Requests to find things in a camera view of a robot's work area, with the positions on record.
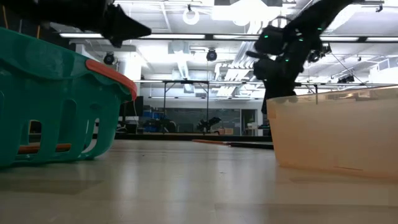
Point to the overhead light bar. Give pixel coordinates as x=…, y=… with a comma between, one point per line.
x=174, y=36

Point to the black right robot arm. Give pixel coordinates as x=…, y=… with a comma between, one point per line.
x=311, y=21

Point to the black background table frame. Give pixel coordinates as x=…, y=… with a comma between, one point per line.
x=186, y=82

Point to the translucent orange plastic bin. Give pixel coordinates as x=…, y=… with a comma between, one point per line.
x=335, y=137

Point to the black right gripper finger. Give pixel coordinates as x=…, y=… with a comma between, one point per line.
x=287, y=94
x=266, y=102

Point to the black monitor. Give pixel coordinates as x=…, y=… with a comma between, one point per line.
x=132, y=107

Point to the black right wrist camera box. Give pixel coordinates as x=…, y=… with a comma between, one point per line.
x=270, y=40

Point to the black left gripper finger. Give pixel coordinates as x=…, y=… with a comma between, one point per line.
x=124, y=26

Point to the orange pencil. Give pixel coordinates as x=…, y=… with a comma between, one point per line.
x=31, y=149
x=211, y=142

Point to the black background robot arm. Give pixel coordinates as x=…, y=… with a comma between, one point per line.
x=208, y=124

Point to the green plastic basket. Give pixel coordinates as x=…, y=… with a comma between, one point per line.
x=56, y=93

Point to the blue storage bins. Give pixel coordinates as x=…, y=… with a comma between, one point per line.
x=151, y=121

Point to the black ceiling camera cluster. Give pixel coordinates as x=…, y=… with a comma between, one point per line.
x=317, y=55

